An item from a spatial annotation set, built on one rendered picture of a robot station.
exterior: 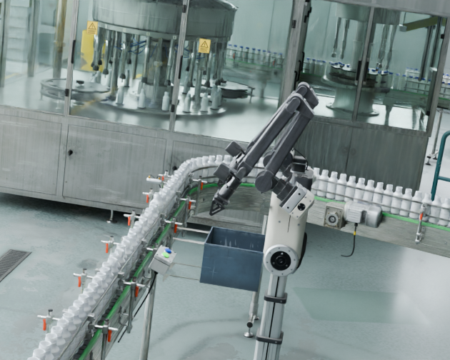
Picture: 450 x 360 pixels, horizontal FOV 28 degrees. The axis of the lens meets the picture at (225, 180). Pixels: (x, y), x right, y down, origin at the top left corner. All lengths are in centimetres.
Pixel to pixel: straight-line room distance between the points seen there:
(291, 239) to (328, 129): 524
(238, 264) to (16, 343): 159
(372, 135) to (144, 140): 276
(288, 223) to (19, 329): 224
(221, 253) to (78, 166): 332
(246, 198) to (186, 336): 97
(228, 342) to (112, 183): 239
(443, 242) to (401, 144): 395
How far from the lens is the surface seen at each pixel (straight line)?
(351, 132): 935
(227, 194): 398
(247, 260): 465
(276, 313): 435
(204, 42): 742
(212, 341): 583
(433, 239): 555
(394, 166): 944
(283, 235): 416
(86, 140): 772
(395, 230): 559
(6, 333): 571
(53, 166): 785
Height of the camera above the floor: 241
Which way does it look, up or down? 14 degrees down
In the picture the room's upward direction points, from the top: 8 degrees clockwise
